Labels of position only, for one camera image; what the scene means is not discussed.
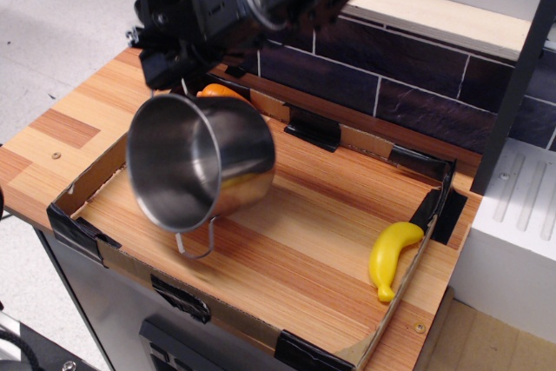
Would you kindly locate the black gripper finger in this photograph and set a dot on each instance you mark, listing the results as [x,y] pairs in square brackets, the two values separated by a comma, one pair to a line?
[209,55]
[162,71]

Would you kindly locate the stainless steel pot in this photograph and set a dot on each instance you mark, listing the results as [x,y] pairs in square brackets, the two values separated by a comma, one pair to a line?
[192,161]

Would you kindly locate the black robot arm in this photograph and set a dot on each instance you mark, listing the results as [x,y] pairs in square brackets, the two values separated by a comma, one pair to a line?
[315,14]

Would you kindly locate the cardboard fence with black tape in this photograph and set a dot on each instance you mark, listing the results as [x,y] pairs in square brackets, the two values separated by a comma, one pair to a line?
[287,285]

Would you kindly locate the orange toy carrot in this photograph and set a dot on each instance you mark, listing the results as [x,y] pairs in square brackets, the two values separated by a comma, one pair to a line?
[218,90]

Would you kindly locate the yellow toy banana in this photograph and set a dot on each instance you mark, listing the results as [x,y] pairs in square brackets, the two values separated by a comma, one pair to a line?
[385,253]

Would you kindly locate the black toy oven front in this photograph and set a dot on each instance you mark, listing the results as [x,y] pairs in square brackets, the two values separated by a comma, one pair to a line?
[180,351]

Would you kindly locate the white toy sink unit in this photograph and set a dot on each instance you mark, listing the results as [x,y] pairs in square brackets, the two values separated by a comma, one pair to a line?
[506,268]

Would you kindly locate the dark wooden shelf frame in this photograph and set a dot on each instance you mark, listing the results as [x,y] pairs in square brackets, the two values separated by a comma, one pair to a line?
[438,76]

